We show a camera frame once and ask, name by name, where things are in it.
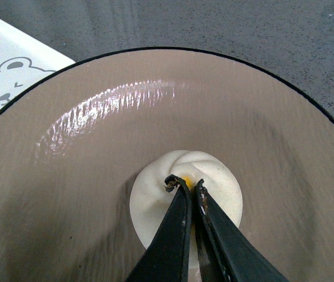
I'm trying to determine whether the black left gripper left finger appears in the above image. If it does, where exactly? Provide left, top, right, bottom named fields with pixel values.
left=126, top=174, right=192, bottom=282

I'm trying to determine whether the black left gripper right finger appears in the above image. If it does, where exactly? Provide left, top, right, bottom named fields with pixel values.
left=195, top=179, right=288, bottom=281

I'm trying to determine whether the white bear-print tray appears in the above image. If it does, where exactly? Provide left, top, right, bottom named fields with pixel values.
left=0, top=19, right=74, bottom=110

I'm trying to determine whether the beige plate with black rim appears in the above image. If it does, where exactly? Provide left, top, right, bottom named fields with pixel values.
left=0, top=49, right=334, bottom=281

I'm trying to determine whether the white steamed bun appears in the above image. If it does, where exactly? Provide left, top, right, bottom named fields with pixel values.
left=129, top=150, right=242, bottom=270

